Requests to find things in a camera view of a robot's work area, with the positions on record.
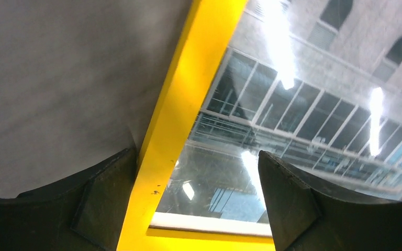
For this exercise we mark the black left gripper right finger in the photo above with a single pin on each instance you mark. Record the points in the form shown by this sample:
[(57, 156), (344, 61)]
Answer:
[(307, 212)]

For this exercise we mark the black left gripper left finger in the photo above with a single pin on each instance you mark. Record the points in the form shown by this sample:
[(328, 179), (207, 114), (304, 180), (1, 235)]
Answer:
[(84, 211)]

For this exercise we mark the yellow picture frame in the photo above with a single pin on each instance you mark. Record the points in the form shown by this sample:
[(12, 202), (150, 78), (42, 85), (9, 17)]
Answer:
[(317, 83)]

